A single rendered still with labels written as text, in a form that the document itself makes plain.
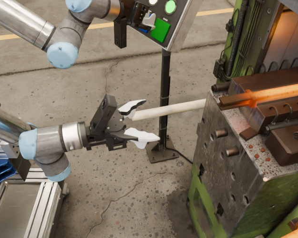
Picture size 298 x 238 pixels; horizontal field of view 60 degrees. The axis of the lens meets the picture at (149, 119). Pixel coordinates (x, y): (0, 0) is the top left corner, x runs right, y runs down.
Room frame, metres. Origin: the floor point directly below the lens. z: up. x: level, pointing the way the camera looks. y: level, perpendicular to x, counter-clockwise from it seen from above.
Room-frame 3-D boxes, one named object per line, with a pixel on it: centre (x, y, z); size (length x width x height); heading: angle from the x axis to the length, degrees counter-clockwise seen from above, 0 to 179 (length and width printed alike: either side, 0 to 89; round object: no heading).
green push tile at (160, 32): (0.96, -0.05, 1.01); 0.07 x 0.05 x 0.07; 39
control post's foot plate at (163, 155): (1.12, -0.09, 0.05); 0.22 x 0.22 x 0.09; 14
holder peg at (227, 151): (0.47, -0.25, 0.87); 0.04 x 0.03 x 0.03; 104
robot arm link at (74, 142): (0.44, 0.20, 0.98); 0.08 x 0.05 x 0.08; 14
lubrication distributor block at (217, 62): (0.99, -0.33, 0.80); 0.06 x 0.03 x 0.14; 14
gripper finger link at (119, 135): (0.44, 0.06, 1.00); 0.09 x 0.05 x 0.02; 68
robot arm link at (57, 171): (0.44, 0.29, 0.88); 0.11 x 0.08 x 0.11; 47
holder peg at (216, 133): (0.55, -0.23, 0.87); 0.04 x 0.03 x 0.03; 104
